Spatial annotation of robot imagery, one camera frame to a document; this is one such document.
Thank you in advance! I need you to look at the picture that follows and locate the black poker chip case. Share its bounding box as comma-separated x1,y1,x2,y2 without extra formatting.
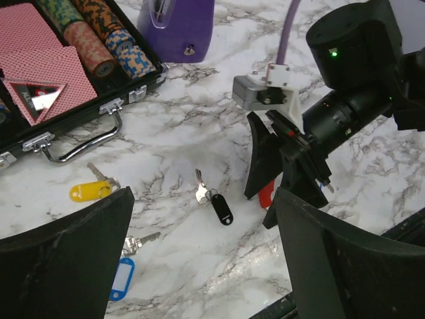
1,1,168,168

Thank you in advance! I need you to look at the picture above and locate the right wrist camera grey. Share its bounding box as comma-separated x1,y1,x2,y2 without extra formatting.
232,63,304,132

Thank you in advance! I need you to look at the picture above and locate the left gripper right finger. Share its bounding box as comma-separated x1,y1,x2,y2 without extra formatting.
269,188,424,318

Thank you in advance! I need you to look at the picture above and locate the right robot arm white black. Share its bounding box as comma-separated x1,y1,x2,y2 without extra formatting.
232,1,424,208

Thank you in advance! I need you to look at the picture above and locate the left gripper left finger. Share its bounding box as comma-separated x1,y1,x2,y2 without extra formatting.
1,187,134,318

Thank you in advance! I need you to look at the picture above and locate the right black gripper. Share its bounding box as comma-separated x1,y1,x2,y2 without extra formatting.
244,110,330,206

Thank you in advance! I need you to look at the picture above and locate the pink playing card deck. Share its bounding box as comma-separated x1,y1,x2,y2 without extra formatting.
1,3,97,120

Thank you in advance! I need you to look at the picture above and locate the key with black tag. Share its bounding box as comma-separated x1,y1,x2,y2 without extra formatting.
195,169,234,226

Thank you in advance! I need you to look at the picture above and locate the key with blue tag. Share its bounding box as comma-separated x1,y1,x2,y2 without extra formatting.
109,232,161,302

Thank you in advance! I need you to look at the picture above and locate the purple metronome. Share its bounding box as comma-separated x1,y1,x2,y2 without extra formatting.
137,0,215,64

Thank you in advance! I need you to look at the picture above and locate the key with yellow tag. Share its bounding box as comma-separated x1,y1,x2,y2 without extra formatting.
69,162,121,203

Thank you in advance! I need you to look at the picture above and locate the metal key organizer red handle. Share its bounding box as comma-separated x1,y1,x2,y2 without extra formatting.
258,179,276,209

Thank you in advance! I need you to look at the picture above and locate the triangular mirror dealer card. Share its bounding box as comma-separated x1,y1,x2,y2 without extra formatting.
1,78,66,126

